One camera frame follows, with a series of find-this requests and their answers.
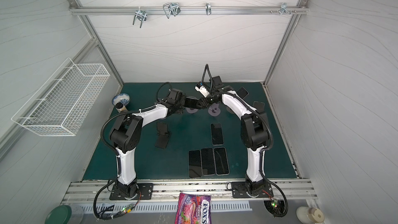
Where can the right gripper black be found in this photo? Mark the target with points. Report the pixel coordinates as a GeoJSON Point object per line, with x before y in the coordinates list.
{"type": "Point", "coordinates": [210, 98]}

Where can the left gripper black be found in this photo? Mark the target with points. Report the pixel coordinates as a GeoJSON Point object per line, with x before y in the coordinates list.
{"type": "Point", "coordinates": [181, 110]}

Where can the landscape phone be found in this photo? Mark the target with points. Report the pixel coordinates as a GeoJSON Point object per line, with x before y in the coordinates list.
{"type": "Point", "coordinates": [195, 164]}
{"type": "Point", "coordinates": [193, 103]}

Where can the purple phone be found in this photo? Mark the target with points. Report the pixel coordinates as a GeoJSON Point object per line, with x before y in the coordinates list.
{"type": "Point", "coordinates": [208, 163]}

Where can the black stand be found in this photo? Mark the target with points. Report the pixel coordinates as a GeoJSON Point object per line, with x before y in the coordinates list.
{"type": "Point", "coordinates": [164, 135]}
{"type": "Point", "coordinates": [259, 106]}

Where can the white-edged phone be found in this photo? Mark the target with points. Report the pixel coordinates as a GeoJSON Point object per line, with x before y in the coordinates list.
{"type": "Point", "coordinates": [221, 161]}

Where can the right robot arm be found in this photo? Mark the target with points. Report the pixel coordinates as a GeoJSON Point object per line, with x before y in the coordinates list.
{"type": "Point", "coordinates": [255, 134]}

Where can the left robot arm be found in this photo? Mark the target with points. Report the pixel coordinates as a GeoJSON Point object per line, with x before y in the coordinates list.
{"type": "Point", "coordinates": [122, 133]}

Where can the round stand of upright phone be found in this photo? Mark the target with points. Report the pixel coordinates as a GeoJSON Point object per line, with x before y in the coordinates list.
{"type": "Point", "coordinates": [214, 110]}

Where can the round stand of middle phone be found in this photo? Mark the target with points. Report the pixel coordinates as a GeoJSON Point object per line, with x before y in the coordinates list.
{"type": "Point", "coordinates": [191, 110]}

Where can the round stand of tilted phone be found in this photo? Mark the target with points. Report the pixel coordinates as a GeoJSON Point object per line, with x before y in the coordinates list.
{"type": "Point", "coordinates": [229, 110]}

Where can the blue white bowl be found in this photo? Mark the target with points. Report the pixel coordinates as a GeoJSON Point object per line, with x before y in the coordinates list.
{"type": "Point", "coordinates": [122, 98]}

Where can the metal clamp small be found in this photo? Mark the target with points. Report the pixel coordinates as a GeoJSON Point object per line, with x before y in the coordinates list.
{"type": "Point", "coordinates": [208, 9]}

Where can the metal clamp middle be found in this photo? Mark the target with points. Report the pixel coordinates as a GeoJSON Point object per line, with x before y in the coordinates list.
{"type": "Point", "coordinates": [171, 9]}

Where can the metal clamp left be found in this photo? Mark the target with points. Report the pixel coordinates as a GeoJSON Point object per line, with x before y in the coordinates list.
{"type": "Point", "coordinates": [140, 16]}

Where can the Fox's candy bag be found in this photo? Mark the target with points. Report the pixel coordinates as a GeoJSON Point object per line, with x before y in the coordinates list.
{"type": "Point", "coordinates": [193, 209]}

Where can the metal clamp right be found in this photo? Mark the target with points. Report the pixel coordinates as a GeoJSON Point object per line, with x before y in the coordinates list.
{"type": "Point", "coordinates": [283, 10]}

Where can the aluminium crossbar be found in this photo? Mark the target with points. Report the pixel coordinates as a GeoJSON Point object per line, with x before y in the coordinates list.
{"type": "Point", "coordinates": [185, 10]}

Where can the white round container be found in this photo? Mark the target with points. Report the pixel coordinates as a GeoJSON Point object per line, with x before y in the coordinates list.
{"type": "Point", "coordinates": [310, 215]}

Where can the green lid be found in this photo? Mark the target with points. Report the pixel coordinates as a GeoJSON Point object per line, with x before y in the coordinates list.
{"type": "Point", "coordinates": [59, 215]}

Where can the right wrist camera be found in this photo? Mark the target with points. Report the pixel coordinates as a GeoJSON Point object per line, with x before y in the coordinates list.
{"type": "Point", "coordinates": [202, 89]}

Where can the white wire basket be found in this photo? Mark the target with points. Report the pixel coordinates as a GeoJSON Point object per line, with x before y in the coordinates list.
{"type": "Point", "coordinates": [60, 106]}

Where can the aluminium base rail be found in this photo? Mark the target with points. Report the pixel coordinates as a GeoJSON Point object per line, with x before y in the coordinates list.
{"type": "Point", "coordinates": [169, 190]}

